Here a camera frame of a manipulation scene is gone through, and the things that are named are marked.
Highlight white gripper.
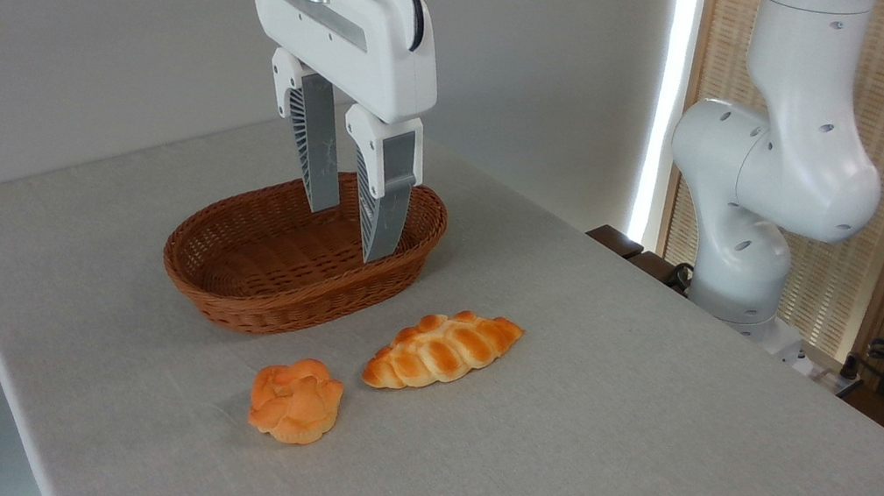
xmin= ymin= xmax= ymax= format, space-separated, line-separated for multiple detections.
xmin=202 ymin=0 xmax=454 ymax=272

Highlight round knotted orange bread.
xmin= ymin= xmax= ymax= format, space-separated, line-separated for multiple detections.
xmin=244 ymin=351 xmax=349 ymax=452

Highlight brown woven wicker basket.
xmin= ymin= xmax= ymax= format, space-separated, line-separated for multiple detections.
xmin=152 ymin=145 xmax=454 ymax=363

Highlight long braided golden bread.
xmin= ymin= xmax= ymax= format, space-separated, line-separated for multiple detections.
xmin=360 ymin=296 xmax=527 ymax=411

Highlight grey tablecloth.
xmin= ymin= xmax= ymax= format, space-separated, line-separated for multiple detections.
xmin=0 ymin=70 xmax=884 ymax=496

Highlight white power strip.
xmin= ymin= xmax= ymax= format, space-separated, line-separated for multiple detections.
xmin=803 ymin=345 xmax=869 ymax=401

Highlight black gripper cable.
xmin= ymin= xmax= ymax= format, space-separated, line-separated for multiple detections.
xmin=338 ymin=0 xmax=431 ymax=54

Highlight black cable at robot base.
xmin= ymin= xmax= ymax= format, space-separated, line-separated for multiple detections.
xmin=661 ymin=259 xmax=698 ymax=294

